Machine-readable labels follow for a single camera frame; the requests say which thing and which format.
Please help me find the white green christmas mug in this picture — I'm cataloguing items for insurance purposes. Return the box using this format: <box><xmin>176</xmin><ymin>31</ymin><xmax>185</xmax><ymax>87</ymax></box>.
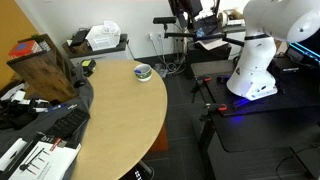
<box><xmin>134</xmin><ymin>64</ymin><xmax>152</xmax><ymax>82</ymax></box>

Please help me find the grey cloth on table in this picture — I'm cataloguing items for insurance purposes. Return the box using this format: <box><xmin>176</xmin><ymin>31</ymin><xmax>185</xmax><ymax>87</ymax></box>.
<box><xmin>0</xmin><ymin>65</ymin><xmax>94</xmax><ymax>157</ymax></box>

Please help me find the orange black clamp rear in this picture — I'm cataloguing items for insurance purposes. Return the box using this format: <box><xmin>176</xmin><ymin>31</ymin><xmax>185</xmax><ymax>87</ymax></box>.
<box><xmin>191</xmin><ymin>76</ymin><xmax>212</xmax><ymax>93</ymax></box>

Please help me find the orange black clamp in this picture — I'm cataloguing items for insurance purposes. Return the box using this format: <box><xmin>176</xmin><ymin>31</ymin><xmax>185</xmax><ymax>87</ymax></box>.
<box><xmin>191</xmin><ymin>76</ymin><xmax>212</xmax><ymax>93</ymax></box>
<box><xmin>199</xmin><ymin>103</ymin><xmax>227</xmax><ymax>122</ymax></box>

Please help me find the low dark cabinet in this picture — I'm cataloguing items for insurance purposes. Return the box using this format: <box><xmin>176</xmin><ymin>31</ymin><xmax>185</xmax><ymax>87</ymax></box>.
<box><xmin>62</xmin><ymin>34</ymin><xmax>132</xmax><ymax>66</ymax></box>

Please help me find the black mounting table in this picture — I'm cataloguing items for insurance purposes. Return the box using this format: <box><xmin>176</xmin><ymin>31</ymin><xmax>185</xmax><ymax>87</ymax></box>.
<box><xmin>191</xmin><ymin>60</ymin><xmax>319</xmax><ymax>180</ymax></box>

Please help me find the orange black clamp front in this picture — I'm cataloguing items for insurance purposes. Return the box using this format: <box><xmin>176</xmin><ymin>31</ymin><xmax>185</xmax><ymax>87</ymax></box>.
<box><xmin>199</xmin><ymin>103</ymin><xmax>227</xmax><ymax>122</ymax></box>

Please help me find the white manual booklet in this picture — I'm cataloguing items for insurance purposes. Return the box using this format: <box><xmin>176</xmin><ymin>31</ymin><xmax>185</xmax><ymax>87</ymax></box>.
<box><xmin>8</xmin><ymin>141</ymin><xmax>81</xmax><ymax>180</ymax></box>

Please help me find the black camera on stand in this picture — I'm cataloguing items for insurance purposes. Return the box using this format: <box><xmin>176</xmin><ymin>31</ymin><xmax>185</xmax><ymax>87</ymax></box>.
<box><xmin>153</xmin><ymin>17</ymin><xmax>176</xmax><ymax>24</ymax></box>

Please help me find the red blue book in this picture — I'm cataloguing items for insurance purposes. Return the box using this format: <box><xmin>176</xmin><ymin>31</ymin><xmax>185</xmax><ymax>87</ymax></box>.
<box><xmin>8</xmin><ymin>40</ymin><xmax>42</xmax><ymax>59</ymax></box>

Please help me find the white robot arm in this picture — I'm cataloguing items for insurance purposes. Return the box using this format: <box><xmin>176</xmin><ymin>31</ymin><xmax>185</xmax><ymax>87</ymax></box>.
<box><xmin>226</xmin><ymin>0</ymin><xmax>320</xmax><ymax>101</ymax></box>

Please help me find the black keyboard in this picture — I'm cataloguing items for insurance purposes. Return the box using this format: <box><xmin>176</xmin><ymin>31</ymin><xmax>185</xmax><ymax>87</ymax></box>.
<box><xmin>45</xmin><ymin>109</ymin><xmax>90</xmax><ymax>138</ymax></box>

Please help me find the black device yellow label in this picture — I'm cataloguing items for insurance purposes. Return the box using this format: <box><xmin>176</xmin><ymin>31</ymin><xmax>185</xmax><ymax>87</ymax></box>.
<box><xmin>81</xmin><ymin>60</ymin><xmax>96</xmax><ymax>77</ymax></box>

